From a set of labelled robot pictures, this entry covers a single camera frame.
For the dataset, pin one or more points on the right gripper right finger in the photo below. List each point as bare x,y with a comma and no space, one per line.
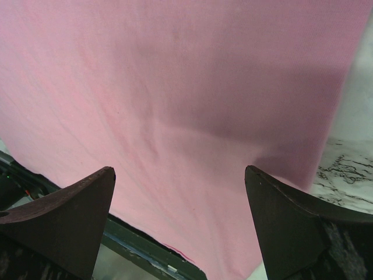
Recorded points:
304,237

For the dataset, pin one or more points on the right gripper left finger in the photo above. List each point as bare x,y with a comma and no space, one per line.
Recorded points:
57,236

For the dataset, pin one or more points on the pink t-shirt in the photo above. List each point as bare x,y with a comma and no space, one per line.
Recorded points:
179,97

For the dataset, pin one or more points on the black base frame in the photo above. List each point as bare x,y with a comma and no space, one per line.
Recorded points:
125,252

